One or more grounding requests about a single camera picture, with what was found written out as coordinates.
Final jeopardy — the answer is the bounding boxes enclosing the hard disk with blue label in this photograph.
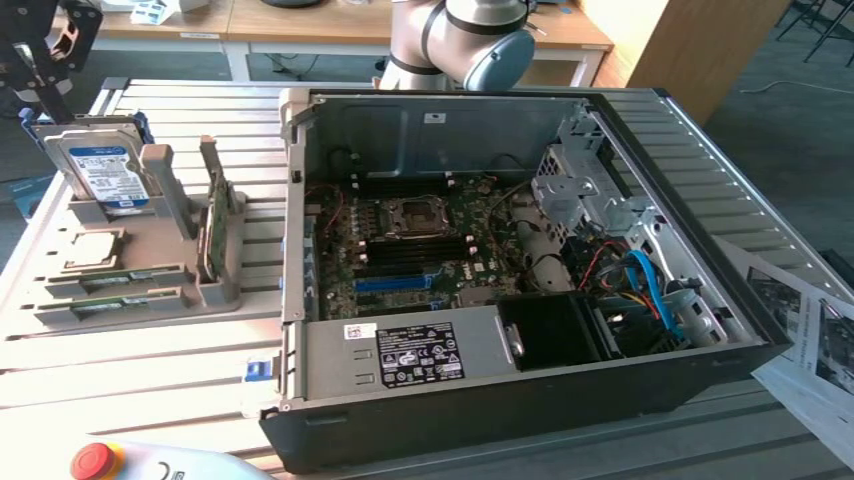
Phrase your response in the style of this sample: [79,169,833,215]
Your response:
[43,128,150,209]

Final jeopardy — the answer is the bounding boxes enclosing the black fan shroud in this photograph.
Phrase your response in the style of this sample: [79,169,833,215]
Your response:
[497,293,628,372]

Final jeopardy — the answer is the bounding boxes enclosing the metal disk bay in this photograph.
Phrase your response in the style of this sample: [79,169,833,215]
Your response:
[531,144,660,240]

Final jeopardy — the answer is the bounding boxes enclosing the blue data wire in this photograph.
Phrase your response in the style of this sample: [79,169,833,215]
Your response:
[624,248,690,347]

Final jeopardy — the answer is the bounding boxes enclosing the blue disk caddy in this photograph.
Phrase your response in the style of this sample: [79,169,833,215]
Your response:
[18,107,150,151]

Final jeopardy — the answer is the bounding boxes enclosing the black open PC case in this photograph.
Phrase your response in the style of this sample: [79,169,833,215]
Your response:
[258,87,796,475]

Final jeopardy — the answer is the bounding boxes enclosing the CPU socket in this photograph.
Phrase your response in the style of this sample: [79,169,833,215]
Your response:
[378,196,457,240]

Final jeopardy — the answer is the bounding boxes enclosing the grey power supply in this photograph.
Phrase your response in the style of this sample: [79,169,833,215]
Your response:
[303,305,521,400]

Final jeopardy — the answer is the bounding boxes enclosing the grey parts rack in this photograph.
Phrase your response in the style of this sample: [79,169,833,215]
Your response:
[31,133,253,329]

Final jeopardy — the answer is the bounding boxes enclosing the printed paper sheets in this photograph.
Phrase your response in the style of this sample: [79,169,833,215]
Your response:
[713,234,854,457]

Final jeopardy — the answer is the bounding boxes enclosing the silver CPU chip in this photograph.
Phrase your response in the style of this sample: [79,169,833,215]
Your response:
[63,230,127,271]

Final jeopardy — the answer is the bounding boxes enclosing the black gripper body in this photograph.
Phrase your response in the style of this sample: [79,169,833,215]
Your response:
[0,0,67,57]

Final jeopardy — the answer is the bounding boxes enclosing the red emergency stop button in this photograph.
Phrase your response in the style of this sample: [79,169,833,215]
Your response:
[71,442,127,480]

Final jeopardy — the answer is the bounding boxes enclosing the green RAM stick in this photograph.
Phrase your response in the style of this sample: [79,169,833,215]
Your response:
[79,269,174,290]
[70,294,160,315]

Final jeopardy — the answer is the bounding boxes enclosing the blue box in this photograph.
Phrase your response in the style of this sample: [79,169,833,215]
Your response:
[0,174,56,219]

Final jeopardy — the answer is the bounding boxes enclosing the black chair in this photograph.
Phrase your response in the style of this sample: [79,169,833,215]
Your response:
[777,0,854,64]

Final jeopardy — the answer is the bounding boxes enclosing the green motherboard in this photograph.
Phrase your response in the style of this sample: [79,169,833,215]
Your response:
[306,172,570,321]

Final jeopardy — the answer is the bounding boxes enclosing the blue expansion slot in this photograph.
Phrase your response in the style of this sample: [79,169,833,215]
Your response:
[355,276,431,295]

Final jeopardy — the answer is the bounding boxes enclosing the red wire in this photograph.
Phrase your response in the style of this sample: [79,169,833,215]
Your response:
[575,242,628,292]

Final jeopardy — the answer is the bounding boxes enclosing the white and blue carton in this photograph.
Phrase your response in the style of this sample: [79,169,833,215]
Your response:
[126,0,170,24]

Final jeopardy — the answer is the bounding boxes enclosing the black RAM slot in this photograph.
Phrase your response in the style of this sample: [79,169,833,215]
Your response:
[366,239,467,248]
[367,256,470,266]
[367,250,470,260]
[366,245,469,254]

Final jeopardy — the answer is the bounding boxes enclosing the white floor cable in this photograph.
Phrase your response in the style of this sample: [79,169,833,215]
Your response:
[740,78,854,97]

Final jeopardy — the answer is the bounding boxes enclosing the emergency stop button box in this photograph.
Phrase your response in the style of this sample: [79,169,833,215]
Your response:
[66,437,277,480]

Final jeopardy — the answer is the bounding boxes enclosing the blue case latch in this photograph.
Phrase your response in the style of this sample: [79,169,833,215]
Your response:
[243,358,279,384]

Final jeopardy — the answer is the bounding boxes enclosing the wooden cabinet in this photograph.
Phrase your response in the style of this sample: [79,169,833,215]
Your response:
[593,0,757,127]

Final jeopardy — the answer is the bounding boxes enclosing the wooden desk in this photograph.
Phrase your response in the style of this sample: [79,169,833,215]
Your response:
[52,0,616,89]

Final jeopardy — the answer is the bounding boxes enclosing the green graphics card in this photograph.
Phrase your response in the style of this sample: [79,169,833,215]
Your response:
[198,134,237,282]

